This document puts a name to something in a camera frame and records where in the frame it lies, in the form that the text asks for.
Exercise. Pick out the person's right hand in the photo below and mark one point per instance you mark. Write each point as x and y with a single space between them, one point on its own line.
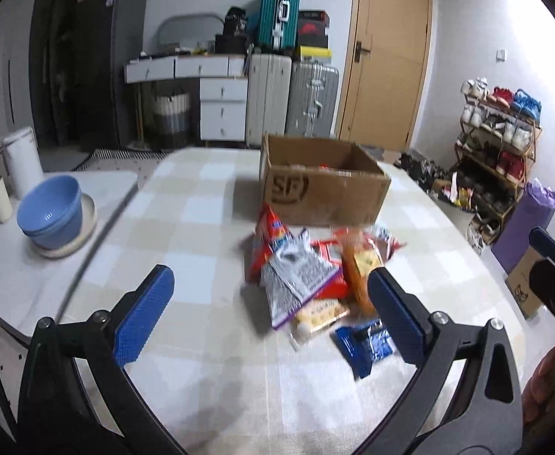
540 388

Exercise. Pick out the beige door mat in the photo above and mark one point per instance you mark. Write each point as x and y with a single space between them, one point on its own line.
385 154

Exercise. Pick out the white side table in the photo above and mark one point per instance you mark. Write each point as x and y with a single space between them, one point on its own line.
2 270

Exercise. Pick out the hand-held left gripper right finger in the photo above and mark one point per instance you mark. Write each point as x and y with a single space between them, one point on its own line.
395 317

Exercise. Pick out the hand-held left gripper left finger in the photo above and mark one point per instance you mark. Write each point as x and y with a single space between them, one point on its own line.
147 313

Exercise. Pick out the orange snack packet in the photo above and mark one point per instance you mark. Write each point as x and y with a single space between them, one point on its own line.
358 270

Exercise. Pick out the white suitcase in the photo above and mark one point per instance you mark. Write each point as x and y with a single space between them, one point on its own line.
268 99

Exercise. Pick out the woven laundry basket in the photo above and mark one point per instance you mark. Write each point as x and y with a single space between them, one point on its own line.
169 118

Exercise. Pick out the small printed cardboard box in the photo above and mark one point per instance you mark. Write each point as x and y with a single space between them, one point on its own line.
526 284

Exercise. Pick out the shoe rack with shoes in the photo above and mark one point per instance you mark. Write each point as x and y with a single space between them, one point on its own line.
509 132

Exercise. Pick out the white sneakers pair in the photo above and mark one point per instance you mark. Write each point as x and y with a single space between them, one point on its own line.
477 237

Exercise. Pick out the blue plastic bowl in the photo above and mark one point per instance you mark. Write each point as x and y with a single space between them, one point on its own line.
50 204
62 241

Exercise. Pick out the pile of dark shoes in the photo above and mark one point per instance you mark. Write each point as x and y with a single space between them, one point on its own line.
421 170

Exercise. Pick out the silver suitcase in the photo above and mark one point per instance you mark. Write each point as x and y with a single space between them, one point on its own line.
311 99

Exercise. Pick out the black wardrobe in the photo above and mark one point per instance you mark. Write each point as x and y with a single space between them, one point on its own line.
88 66

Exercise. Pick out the purple bag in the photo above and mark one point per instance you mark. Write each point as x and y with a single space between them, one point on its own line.
528 227

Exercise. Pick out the silver purple snack packet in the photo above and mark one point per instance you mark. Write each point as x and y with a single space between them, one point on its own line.
291 279

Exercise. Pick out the teal suitcase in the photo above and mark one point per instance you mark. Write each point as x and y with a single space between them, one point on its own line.
277 14

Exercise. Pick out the white thermos jug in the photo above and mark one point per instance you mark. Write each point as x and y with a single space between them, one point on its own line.
21 161

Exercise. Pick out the black bag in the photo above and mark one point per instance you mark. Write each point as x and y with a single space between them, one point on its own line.
232 33

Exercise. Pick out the red barcode snack packet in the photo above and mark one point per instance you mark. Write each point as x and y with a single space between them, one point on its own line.
325 249

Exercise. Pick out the black red shoe box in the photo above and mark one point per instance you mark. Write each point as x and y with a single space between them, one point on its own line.
313 29

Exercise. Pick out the red blue chip packet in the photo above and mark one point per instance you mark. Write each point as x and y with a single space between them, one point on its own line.
270 241

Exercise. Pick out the patterned floor rug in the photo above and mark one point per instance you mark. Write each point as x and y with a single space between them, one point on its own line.
126 157

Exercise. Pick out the cream plate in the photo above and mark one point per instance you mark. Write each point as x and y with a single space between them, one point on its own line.
88 227

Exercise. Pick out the grey rounded panel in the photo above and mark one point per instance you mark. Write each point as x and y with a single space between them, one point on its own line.
187 28

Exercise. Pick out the white light switch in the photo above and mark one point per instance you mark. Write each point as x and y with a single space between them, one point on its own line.
501 55

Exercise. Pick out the red silver snack packet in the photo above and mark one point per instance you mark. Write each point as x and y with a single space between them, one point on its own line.
388 244

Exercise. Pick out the yellow cracker packet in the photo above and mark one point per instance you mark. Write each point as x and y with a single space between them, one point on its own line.
322 313

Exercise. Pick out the blue snack packet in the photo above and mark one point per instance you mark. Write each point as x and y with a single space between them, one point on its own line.
358 346

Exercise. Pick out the wooden door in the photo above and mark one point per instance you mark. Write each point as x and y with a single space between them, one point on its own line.
391 57

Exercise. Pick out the white desk with drawers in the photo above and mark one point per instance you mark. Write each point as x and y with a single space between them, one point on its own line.
223 104

